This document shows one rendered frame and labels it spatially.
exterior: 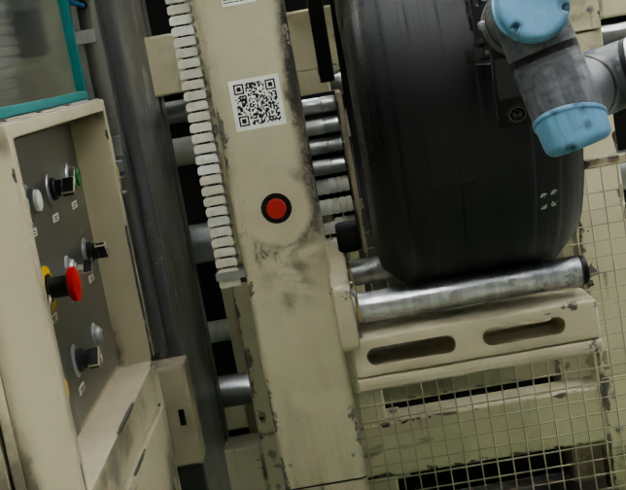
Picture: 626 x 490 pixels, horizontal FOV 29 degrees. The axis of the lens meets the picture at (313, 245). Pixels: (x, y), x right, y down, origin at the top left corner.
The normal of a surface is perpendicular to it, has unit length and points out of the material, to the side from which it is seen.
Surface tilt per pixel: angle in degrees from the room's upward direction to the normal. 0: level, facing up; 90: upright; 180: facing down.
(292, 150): 90
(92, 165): 90
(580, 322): 90
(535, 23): 83
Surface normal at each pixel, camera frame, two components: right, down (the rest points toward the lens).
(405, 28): -0.06, -0.23
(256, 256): 0.00, 0.16
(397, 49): -0.31, -0.09
